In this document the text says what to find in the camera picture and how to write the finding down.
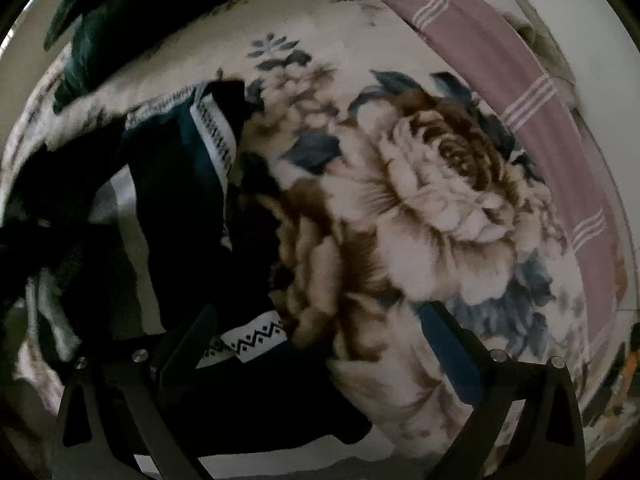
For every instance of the multicoloured printed cloth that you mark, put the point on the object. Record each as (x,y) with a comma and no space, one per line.
(607,390)

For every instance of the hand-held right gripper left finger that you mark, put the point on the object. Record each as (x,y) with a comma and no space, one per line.
(172,347)

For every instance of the pink striped bedsheet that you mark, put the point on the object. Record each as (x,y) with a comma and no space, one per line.
(475,50)

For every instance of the black teal white zigzag sweater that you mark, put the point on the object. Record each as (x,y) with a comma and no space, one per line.
(190,220)

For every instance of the floral plush blanket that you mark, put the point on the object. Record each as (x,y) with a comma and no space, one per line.
(400,185)

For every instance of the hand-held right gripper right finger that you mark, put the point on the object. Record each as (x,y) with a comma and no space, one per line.
(450,350)

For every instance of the dark green velvet cloth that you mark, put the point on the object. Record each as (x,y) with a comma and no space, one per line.
(85,60)

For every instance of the black cloth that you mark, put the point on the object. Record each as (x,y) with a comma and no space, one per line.
(200,15)

